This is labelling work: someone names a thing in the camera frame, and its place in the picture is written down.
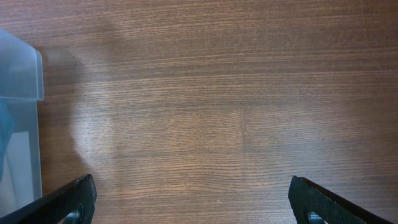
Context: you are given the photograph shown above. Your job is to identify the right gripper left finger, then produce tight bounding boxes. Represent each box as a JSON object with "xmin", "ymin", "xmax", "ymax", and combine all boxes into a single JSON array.
[{"xmin": 1, "ymin": 174, "xmax": 97, "ymax": 224}]

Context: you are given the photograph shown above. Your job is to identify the blue denim jeans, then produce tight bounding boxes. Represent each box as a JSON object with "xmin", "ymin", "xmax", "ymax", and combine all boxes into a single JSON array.
[{"xmin": 0, "ymin": 101, "xmax": 14, "ymax": 177}]

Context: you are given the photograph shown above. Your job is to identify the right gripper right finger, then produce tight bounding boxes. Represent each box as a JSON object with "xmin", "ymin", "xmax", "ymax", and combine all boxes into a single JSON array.
[{"xmin": 288, "ymin": 176, "xmax": 392, "ymax": 224}]

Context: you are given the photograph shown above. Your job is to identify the clear plastic storage container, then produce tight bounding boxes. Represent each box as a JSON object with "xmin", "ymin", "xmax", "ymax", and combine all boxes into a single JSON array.
[{"xmin": 1, "ymin": 30, "xmax": 44, "ymax": 217}]

